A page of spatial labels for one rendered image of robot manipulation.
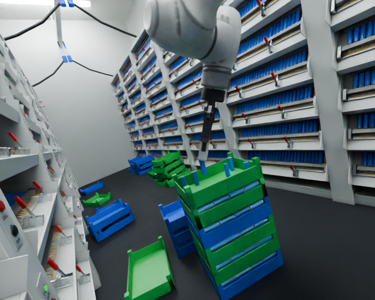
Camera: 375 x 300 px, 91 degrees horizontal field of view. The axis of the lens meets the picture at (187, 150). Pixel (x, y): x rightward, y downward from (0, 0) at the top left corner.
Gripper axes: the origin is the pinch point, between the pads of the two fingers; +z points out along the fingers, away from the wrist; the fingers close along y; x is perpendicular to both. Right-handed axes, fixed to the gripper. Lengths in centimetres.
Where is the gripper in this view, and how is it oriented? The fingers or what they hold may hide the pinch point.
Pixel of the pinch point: (203, 149)
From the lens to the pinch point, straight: 63.7
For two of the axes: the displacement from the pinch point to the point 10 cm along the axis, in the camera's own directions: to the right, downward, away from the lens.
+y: 1.9, -2.5, 9.5
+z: -1.3, 9.5, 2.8
